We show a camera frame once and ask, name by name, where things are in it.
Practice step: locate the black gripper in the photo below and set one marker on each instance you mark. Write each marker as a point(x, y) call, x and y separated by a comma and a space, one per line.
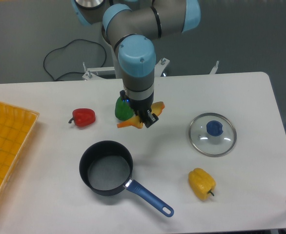
point(141, 106)

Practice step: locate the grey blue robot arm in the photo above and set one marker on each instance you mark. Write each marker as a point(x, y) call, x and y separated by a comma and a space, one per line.
point(130, 30)

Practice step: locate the green bell pepper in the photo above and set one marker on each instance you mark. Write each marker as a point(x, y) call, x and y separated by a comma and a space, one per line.
point(122, 110)

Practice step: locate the red bell pepper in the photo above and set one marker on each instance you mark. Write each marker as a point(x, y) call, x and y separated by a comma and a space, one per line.
point(83, 117)

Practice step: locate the glass lid blue knob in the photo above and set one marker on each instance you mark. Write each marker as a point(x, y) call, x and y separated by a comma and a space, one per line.
point(212, 134)

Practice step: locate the yellow bell pepper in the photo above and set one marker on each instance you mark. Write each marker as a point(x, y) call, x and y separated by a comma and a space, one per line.
point(201, 183)

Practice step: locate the yellow plastic basket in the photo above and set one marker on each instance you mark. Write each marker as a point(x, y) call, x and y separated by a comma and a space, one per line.
point(16, 125)

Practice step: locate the black pot blue handle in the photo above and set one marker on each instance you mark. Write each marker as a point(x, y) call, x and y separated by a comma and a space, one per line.
point(106, 168)

